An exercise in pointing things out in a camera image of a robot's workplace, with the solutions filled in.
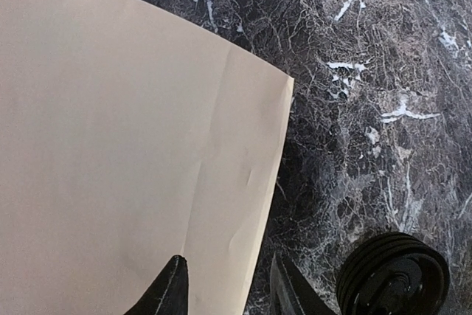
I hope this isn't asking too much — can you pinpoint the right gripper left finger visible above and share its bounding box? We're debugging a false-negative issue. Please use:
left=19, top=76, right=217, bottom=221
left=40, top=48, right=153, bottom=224
left=127, top=255, right=189, bottom=315

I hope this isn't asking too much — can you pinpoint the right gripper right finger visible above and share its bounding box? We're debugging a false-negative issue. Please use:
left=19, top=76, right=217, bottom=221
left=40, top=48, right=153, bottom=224
left=270, top=252, right=335, bottom=315

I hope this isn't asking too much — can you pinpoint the stack of black lids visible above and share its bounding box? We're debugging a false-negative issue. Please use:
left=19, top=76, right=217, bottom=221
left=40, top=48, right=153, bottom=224
left=336, top=232, right=450, bottom=314

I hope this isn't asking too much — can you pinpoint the brown paper bag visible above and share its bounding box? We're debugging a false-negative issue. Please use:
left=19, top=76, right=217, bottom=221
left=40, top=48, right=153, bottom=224
left=1, top=0, right=294, bottom=314

